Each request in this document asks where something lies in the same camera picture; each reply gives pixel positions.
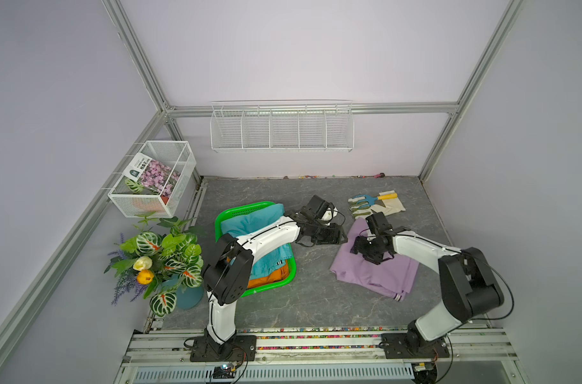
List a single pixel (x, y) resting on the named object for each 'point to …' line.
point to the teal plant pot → (187, 298)
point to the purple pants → (392, 278)
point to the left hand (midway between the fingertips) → (342, 241)
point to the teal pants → (240, 226)
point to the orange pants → (277, 275)
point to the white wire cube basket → (130, 199)
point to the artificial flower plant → (159, 258)
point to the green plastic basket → (243, 208)
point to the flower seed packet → (150, 174)
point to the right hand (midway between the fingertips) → (356, 251)
